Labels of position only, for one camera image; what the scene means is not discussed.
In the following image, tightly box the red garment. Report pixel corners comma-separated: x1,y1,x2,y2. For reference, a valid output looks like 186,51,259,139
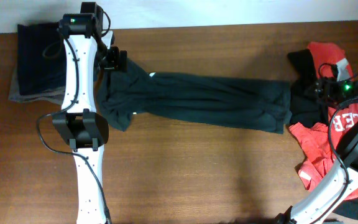
289,42,358,191

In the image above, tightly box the folded navy blue garment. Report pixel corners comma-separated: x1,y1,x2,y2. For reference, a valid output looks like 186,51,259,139
17,22,101,96

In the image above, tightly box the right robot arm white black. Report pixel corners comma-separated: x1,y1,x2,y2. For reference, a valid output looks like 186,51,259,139
273,72,358,224

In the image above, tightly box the dark green t-shirt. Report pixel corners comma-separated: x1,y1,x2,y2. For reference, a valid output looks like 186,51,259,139
96,60,291,134

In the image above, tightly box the black garment under pile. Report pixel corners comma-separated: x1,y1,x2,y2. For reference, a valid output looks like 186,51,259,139
287,49,358,220

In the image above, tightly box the folded grey garment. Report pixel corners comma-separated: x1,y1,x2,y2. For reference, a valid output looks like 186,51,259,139
8,68,65,105

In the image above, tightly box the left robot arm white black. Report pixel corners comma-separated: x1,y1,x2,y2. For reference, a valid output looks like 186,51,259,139
52,2,127,223

